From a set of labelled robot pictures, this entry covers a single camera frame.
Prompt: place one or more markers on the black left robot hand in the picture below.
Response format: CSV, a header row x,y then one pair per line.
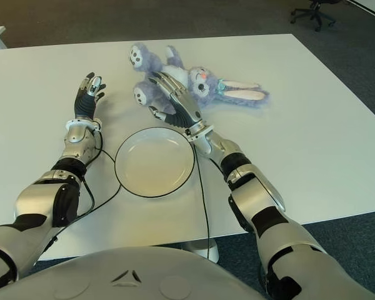
x,y
85,104

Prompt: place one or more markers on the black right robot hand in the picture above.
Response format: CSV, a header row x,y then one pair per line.
x,y
187,109

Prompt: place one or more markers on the purple plush bunny doll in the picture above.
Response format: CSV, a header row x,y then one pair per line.
x,y
156,65

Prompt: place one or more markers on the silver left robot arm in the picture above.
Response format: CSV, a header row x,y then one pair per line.
x,y
34,203

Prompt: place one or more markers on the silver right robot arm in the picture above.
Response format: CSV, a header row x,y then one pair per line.
x,y
262,212

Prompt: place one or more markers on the white plate black rim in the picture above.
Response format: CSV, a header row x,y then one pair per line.
x,y
154,161

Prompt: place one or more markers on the black office chair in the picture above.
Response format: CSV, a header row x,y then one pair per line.
x,y
315,14

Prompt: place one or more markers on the grey robot torso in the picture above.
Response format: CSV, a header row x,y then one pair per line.
x,y
128,281

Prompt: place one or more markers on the grey table pedestal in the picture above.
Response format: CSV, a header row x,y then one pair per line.
x,y
203,250

